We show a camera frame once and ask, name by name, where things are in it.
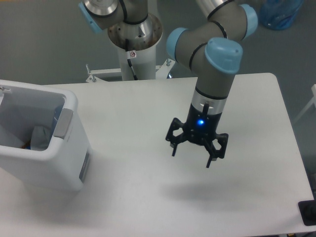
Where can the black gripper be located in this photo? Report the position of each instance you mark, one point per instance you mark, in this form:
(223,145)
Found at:
(201,128)

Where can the clear plastic water bottle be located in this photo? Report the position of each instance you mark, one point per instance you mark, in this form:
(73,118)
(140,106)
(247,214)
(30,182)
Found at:
(57,113)

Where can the white plastic wrapper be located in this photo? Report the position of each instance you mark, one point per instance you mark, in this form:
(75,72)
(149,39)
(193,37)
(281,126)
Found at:
(40,138)

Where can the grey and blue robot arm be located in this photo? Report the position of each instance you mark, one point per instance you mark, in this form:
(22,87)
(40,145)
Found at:
(212,52)

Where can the white plastic trash can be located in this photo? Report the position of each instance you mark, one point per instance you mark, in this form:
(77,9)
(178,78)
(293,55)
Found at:
(64,163)

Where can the black device at table edge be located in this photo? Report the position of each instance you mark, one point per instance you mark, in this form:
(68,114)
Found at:
(308,212)

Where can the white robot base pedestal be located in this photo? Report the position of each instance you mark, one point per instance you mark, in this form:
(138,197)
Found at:
(136,45)

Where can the white pedestal foot bracket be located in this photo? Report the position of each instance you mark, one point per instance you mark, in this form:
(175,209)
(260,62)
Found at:
(109,75)

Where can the white frame at right edge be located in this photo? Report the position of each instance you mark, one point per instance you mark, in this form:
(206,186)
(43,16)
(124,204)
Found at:
(311,103)

